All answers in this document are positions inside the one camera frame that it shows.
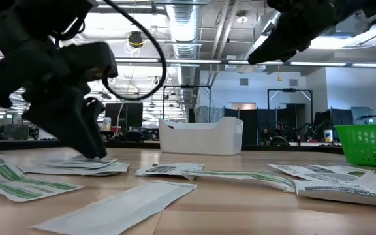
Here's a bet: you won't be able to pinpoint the grey background monitor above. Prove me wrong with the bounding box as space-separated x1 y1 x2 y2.
351 106 375 125

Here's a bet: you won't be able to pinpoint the black partition screens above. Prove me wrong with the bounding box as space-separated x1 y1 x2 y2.
223 107 306 146

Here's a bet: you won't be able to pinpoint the white plastic bin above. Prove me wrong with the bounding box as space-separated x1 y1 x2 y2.
158 116 244 156

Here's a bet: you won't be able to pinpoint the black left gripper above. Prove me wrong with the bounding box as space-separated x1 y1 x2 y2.
0 19 119 160

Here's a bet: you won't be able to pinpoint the black background robot rig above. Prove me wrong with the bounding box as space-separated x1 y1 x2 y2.
261 119 322 146

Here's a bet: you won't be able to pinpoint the silver spiral ceiling duct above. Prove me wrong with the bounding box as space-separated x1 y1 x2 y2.
166 0 202 86

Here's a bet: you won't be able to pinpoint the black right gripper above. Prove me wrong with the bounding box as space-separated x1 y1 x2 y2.
247 0 376 65

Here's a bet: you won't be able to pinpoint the long plain white packet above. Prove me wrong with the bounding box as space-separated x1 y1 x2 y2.
31 180 198 235

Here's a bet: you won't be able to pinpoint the black background screen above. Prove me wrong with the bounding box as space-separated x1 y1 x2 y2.
104 102 144 132

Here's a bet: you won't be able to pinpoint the black ceiling device yellow cable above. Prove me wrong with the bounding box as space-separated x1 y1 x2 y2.
128 31 144 46

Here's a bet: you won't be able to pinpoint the black left camera cable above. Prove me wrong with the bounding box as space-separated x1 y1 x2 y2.
101 0 168 101

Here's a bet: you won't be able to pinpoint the square white printed packet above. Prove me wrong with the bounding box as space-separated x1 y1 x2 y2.
268 162 352 176
134 163 204 181
42 155 119 170
292 172 361 184
294 170 376 209

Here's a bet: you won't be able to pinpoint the black metal table frame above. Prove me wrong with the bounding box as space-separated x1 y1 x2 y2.
0 138 344 154

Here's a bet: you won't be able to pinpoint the long ceiling light strip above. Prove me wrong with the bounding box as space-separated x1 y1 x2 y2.
114 57 376 69

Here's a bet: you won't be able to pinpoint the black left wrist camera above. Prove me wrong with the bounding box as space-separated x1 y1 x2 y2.
11 0 99 42

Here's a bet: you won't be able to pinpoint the silver slanted ceiling duct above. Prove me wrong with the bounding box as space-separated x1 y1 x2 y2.
243 9 282 61

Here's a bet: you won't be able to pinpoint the green plastic mesh basket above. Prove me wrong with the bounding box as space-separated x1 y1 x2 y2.
334 123 376 169

